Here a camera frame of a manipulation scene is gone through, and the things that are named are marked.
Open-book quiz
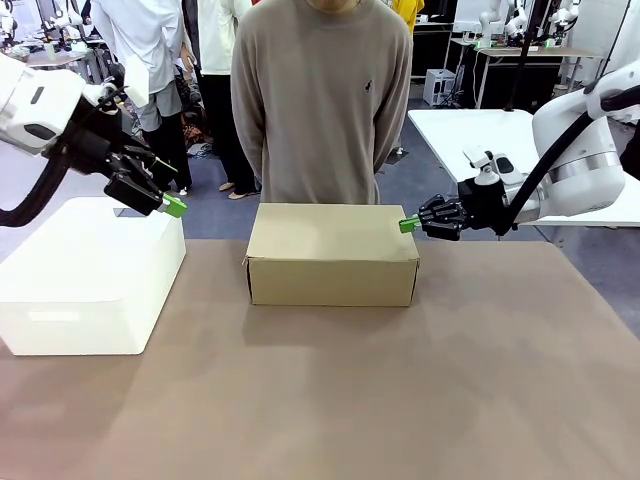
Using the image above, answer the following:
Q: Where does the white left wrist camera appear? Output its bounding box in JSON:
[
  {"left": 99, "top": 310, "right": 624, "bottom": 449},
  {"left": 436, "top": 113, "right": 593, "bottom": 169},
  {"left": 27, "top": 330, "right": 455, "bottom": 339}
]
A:
[{"left": 79, "top": 82, "right": 132, "bottom": 112}]

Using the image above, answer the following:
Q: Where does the bystander in black trousers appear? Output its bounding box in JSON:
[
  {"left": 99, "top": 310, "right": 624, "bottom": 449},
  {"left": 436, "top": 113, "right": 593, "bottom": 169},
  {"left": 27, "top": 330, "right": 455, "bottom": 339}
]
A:
[{"left": 180, "top": 0, "right": 264, "bottom": 201}]

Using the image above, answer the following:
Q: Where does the small white cabinet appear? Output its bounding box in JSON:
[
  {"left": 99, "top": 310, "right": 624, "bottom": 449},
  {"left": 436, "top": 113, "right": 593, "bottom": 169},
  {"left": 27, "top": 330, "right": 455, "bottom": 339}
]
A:
[{"left": 423, "top": 68, "right": 457, "bottom": 108}]

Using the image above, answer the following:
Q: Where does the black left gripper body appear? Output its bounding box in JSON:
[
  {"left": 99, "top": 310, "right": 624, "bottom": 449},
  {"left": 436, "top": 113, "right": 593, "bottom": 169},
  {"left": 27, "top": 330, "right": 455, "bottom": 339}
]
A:
[{"left": 57, "top": 107, "right": 156, "bottom": 177}]

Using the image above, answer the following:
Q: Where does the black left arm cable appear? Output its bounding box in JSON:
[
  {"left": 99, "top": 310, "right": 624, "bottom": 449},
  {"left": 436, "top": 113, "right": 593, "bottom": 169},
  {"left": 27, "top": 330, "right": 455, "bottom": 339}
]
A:
[{"left": 0, "top": 144, "right": 71, "bottom": 229}]

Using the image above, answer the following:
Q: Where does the bystander in yellow top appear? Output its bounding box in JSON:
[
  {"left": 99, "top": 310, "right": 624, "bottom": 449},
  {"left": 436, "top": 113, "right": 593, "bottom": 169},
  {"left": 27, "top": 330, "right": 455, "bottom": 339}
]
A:
[{"left": 392, "top": 0, "right": 426, "bottom": 36}]

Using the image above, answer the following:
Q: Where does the brown-topped background table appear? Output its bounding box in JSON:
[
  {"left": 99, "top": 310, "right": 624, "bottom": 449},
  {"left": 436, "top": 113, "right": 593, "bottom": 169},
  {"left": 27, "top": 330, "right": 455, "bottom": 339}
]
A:
[{"left": 472, "top": 46, "right": 605, "bottom": 110}]

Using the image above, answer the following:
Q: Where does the white board panel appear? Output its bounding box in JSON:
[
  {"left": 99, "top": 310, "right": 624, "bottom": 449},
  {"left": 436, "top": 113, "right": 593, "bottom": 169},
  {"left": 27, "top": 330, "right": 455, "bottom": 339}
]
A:
[{"left": 607, "top": 0, "right": 640, "bottom": 64}]

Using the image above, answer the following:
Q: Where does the person in beige sweater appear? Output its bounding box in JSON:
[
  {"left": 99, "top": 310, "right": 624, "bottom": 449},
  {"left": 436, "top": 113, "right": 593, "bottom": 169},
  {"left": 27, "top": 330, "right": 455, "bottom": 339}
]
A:
[{"left": 230, "top": 0, "right": 414, "bottom": 206}]

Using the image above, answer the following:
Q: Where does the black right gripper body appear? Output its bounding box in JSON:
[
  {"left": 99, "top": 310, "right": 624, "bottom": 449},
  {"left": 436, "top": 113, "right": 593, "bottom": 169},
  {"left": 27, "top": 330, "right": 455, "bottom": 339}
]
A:
[{"left": 458, "top": 175, "right": 507, "bottom": 231}]

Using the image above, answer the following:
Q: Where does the black stand pole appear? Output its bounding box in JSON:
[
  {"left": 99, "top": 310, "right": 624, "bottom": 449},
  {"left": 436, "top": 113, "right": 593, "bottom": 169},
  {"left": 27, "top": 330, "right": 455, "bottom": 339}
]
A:
[{"left": 503, "top": 0, "right": 546, "bottom": 113}]

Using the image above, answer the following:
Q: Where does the white rectangular storage box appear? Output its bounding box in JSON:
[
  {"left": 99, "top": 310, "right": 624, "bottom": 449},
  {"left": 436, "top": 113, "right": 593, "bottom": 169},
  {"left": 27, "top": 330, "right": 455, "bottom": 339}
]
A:
[{"left": 0, "top": 196, "right": 187, "bottom": 357}]

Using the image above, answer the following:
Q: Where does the grey background workbench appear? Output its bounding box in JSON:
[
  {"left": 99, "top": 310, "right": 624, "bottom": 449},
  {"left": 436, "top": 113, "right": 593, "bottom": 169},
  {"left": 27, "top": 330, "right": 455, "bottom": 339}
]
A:
[{"left": 24, "top": 49, "right": 109, "bottom": 87}]

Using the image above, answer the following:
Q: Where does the bystander in white shirt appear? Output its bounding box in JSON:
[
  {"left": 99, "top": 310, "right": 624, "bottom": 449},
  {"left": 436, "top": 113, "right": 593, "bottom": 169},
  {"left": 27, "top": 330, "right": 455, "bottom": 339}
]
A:
[{"left": 89, "top": 0, "right": 194, "bottom": 197}]

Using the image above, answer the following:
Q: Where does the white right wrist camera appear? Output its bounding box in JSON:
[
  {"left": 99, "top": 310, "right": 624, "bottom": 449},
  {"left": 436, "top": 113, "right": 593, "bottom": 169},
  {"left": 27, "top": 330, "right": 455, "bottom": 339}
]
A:
[{"left": 462, "top": 148, "right": 527, "bottom": 190}]

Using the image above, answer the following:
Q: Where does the brown cardboard shoe box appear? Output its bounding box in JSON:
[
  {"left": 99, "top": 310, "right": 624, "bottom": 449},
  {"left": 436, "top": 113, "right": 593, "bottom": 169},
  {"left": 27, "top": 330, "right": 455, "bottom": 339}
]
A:
[{"left": 243, "top": 202, "right": 421, "bottom": 308}]

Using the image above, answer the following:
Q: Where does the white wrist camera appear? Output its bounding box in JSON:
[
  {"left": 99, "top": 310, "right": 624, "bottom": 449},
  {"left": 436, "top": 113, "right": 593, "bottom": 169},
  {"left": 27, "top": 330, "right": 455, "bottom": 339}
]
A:
[
  {"left": 462, "top": 148, "right": 527, "bottom": 190},
  {"left": 79, "top": 82, "right": 132, "bottom": 112}
]

